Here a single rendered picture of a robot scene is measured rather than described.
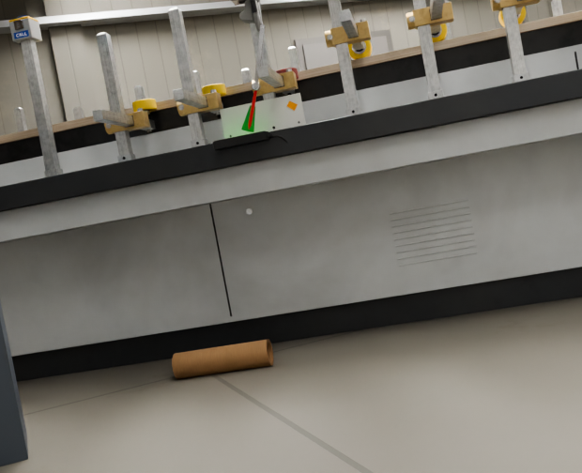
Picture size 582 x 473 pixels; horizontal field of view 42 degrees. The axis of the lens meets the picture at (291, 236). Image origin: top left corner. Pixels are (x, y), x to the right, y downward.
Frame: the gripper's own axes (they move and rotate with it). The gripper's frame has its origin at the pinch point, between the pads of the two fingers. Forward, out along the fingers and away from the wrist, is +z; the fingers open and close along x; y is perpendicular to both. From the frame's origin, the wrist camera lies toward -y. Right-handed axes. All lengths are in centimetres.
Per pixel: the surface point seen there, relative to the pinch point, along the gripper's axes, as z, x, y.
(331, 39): 7.4, -5.4, -20.0
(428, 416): 101, 76, -32
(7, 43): -140, -443, 315
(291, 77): 16.0, -5.3, -5.8
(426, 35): 12.0, -6.0, -48.0
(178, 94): 17.9, 18.6, 23.4
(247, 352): 96, 9, 20
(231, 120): 25.2, -5.3, 15.3
